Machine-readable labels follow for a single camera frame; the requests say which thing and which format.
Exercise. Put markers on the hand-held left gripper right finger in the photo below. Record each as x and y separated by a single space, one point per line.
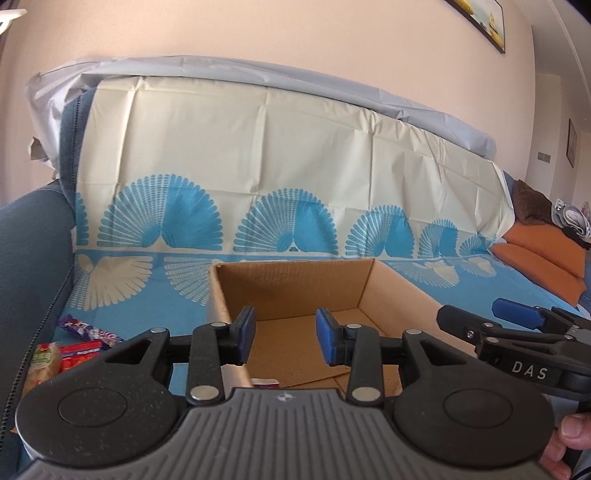
325 339

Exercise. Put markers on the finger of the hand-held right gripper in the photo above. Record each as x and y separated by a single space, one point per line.
461 321
517 313

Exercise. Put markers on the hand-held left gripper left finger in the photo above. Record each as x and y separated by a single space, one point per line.
244 334

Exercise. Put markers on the brown cardboard box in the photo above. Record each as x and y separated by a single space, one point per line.
295 286

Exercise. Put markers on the green label rice cracker packet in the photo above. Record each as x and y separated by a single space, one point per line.
42 367

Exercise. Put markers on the person's right hand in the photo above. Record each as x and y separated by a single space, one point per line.
575 431

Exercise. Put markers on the orange cushion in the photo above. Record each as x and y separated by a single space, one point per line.
545 242
535 267

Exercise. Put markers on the small red white packet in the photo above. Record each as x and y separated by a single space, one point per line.
265 382

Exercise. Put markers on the pile of clothes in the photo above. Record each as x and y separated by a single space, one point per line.
572 221

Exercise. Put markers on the brown blanket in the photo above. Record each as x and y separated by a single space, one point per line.
531 203

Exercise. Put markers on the purple snack packet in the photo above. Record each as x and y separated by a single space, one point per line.
87 329

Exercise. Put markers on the red snack packet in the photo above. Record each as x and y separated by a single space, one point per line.
81 355

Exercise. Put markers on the blue and cream printed cloth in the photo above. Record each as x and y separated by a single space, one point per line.
277 161

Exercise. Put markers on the dark blue sofa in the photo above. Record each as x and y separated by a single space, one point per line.
27 254

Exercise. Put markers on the wall switch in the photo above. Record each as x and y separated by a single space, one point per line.
545 157

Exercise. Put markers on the small framed wall picture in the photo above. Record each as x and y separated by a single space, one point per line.
572 143

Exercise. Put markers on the large framed wall picture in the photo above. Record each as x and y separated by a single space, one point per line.
485 21

